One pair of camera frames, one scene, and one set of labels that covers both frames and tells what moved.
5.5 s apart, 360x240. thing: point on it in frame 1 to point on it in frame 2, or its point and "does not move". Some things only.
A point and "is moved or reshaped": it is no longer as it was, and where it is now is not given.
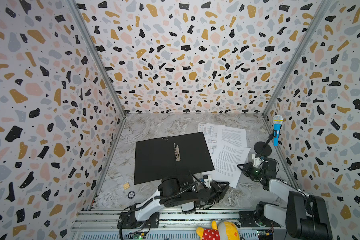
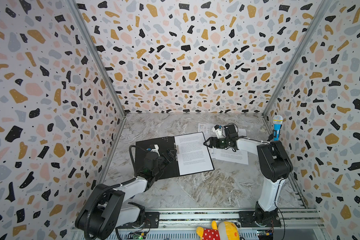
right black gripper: x=251 y=169 to x=213 y=142
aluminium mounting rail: x=176 y=225 does not move
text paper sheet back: x=231 y=135 is moved or reshaped
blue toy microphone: x=277 y=120 does not move
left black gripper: x=217 y=192 to x=170 y=158
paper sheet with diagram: x=212 y=136 does not move
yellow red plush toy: x=226 y=230 does not move
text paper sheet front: x=228 y=163 to x=192 y=153
